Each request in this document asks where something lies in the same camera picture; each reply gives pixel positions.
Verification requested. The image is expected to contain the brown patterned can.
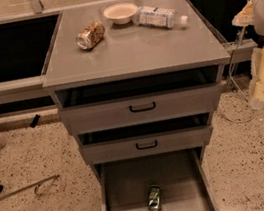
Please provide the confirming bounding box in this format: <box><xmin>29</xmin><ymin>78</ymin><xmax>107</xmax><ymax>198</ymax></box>
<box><xmin>76</xmin><ymin>21</ymin><xmax>105</xmax><ymax>50</ymax></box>

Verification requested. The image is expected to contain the green soda can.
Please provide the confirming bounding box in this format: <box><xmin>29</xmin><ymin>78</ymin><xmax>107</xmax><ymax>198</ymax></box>
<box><xmin>148</xmin><ymin>185</ymin><xmax>162</xmax><ymax>211</ymax></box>

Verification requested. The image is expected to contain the white paper bowl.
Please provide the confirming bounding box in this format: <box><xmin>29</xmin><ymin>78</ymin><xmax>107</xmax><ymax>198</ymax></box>
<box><xmin>103</xmin><ymin>3</ymin><xmax>138</xmax><ymax>25</ymax></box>

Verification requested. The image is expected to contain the grey metal drawer cabinet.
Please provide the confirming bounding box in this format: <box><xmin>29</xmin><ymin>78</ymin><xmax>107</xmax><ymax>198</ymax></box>
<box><xmin>30</xmin><ymin>0</ymin><xmax>259</xmax><ymax>211</ymax></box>

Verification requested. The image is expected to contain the top grey drawer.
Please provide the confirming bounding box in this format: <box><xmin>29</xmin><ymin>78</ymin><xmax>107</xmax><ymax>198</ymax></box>
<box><xmin>55</xmin><ymin>65</ymin><xmax>220</xmax><ymax>134</ymax></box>

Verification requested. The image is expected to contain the white cable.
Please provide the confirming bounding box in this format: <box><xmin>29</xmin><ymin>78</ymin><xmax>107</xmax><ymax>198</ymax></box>
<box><xmin>199</xmin><ymin>0</ymin><xmax>264</xmax><ymax>128</ymax></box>

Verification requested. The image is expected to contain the bottom grey drawer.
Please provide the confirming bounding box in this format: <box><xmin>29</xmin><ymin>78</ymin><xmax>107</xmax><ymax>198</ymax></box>
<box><xmin>100</xmin><ymin>149</ymin><xmax>220</xmax><ymax>211</ymax></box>

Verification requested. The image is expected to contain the metal rod with hook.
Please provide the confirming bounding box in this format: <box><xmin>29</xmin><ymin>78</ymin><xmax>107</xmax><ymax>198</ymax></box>
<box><xmin>0</xmin><ymin>174</ymin><xmax>59</xmax><ymax>202</ymax></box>

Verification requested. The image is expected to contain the middle grey drawer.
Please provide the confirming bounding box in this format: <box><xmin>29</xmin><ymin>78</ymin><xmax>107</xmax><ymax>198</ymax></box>
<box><xmin>78</xmin><ymin>112</ymin><xmax>212</xmax><ymax>164</ymax></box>

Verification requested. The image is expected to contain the grey metal rail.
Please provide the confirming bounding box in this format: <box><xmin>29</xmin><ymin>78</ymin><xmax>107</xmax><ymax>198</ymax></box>
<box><xmin>0</xmin><ymin>76</ymin><xmax>48</xmax><ymax>104</ymax></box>

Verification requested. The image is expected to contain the clear plastic water bottle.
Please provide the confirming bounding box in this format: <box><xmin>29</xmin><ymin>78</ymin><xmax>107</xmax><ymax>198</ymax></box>
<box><xmin>132</xmin><ymin>6</ymin><xmax>189</xmax><ymax>29</ymax></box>

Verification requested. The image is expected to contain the small black block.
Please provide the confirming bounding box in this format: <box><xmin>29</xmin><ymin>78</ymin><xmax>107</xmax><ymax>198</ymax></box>
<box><xmin>30</xmin><ymin>114</ymin><xmax>41</xmax><ymax>128</ymax></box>

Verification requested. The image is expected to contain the grey drawer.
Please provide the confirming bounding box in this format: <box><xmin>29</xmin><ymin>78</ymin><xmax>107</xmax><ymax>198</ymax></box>
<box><xmin>55</xmin><ymin>65</ymin><xmax>220</xmax><ymax>134</ymax></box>
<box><xmin>100</xmin><ymin>149</ymin><xmax>220</xmax><ymax>211</ymax></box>
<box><xmin>78</xmin><ymin>112</ymin><xmax>212</xmax><ymax>164</ymax></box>

